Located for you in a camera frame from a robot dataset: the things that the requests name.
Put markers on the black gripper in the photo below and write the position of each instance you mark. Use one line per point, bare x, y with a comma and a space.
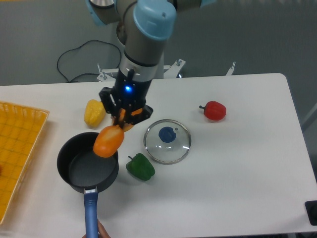
129, 95

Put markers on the black device at table edge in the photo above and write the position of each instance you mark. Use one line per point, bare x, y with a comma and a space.
311, 209

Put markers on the red bell pepper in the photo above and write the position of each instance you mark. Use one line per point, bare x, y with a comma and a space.
214, 110

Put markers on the green bell pepper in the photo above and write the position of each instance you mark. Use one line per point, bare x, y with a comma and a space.
140, 167

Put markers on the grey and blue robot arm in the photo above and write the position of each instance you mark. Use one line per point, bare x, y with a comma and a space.
144, 26

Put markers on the yellow plastic basket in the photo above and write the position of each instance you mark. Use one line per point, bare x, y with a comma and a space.
20, 129

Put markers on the white bracket behind table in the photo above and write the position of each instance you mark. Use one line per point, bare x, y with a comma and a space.
231, 69

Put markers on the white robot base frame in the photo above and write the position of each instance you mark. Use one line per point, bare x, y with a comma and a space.
169, 71

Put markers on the person's hand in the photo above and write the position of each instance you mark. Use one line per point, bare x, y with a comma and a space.
102, 233

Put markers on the long orange bread loaf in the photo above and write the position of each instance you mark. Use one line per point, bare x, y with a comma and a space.
111, 137

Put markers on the black pot with blue handle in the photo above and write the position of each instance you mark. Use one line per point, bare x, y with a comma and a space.
87, 173

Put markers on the yellow bell pepper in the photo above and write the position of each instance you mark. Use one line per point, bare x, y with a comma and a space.
94, 113

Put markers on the glass lid with blue knob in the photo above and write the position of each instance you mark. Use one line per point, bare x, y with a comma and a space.
167, 141

